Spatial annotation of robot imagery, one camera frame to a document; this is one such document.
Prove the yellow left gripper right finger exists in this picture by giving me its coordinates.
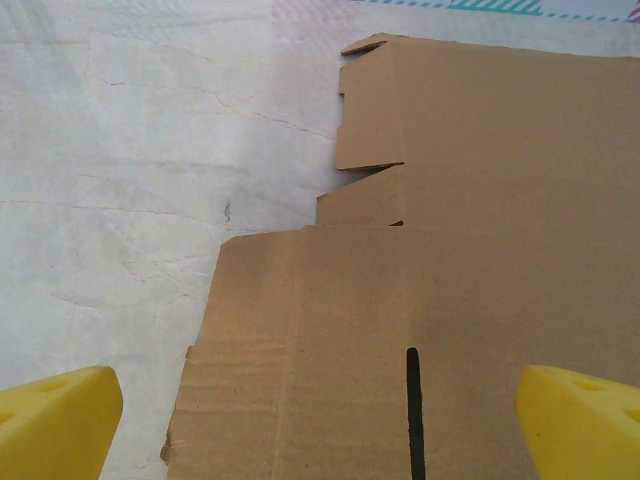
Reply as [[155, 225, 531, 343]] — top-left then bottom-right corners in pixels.
[[515, 364, 640, 480]]

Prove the brown cardboard box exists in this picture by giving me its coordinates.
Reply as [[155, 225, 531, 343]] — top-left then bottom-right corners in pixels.
[[160, 32, 640, 480]]

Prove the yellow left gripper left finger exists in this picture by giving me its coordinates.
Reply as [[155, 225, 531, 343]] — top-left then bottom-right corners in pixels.
[[0, 365, 124, 480]]

